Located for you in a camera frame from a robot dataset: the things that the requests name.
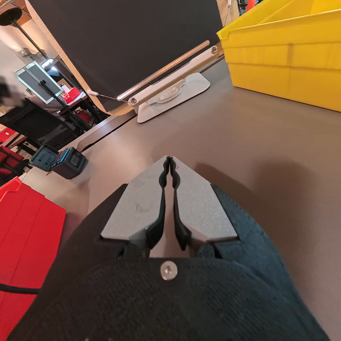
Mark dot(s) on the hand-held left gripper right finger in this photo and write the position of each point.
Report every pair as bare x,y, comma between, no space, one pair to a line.
205,210

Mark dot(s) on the small red bin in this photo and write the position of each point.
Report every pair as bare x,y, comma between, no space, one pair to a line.
72,96

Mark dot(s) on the silver monitor stand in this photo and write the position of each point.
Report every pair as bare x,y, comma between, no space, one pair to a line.
197,85

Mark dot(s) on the dark framed screen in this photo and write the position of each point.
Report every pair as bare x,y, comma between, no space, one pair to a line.
40,80

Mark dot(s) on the black computer monitor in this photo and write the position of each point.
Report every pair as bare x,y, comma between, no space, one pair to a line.
120,40

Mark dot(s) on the dark battery charger case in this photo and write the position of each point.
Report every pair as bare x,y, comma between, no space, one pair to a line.
76,162

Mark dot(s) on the yellow plastic bin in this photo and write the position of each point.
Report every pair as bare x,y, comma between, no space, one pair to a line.
279,66

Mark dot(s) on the red plastic bin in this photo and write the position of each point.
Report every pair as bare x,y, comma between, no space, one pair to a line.
26,226

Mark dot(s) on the black floor lamp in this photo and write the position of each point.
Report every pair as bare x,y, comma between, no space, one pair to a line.
10,17

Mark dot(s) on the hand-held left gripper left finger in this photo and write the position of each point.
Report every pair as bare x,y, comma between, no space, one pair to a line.
133,210

